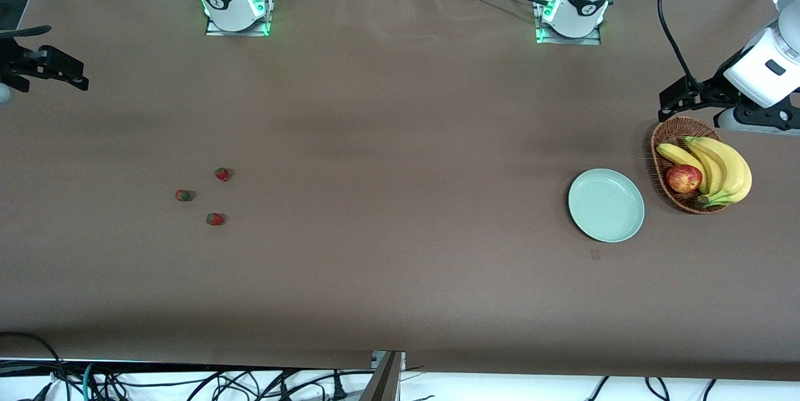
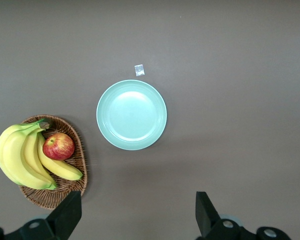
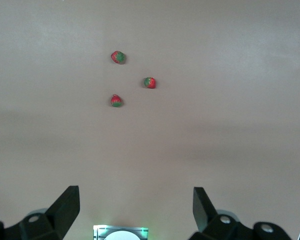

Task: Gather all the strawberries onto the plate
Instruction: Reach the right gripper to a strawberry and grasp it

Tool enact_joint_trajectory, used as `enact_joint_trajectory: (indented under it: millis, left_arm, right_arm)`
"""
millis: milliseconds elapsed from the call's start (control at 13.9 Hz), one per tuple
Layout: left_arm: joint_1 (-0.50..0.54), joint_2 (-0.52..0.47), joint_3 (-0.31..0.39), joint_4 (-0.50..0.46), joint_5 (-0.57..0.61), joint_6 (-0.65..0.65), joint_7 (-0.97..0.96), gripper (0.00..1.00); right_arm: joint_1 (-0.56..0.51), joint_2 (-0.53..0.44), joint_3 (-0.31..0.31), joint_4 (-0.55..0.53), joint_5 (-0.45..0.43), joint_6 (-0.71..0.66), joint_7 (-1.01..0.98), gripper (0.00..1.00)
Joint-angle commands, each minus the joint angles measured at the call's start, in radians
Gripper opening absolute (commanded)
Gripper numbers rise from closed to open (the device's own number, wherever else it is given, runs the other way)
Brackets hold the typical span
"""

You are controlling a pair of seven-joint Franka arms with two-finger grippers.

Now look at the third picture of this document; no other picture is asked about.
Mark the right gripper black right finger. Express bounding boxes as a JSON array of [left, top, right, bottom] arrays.
[[187, 186, 292, 240]]

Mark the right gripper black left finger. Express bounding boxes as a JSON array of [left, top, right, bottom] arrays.
[[0, 185, 80, 240]]

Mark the red plastic strawberry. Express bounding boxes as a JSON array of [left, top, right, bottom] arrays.
[[110, 94, 124, 109], [110, 50, 127, 65], [143, 76, 157, 90]]

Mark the brown table cover sheet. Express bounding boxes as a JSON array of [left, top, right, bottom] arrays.
[[0, 0, 300, 240]]

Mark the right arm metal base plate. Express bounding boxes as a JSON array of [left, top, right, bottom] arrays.
[[93, 224, 149, 240]]

